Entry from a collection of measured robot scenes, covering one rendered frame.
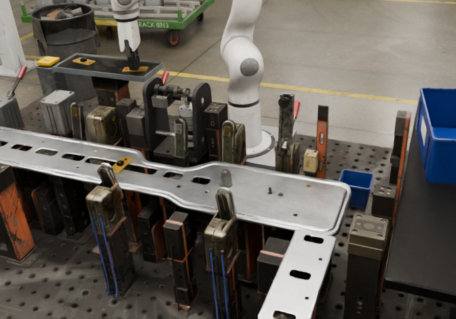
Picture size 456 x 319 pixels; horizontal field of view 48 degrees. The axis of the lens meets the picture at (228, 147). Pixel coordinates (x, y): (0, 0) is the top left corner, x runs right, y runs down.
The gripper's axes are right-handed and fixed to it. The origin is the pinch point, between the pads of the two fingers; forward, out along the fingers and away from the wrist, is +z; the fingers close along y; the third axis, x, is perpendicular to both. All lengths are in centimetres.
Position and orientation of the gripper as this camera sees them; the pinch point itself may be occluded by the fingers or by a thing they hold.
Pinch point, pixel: (134, 62)
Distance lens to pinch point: 179.4
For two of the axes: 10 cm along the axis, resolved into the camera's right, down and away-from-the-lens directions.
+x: 10.0, -0.1, -0.9
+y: -0.7, 5.2, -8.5
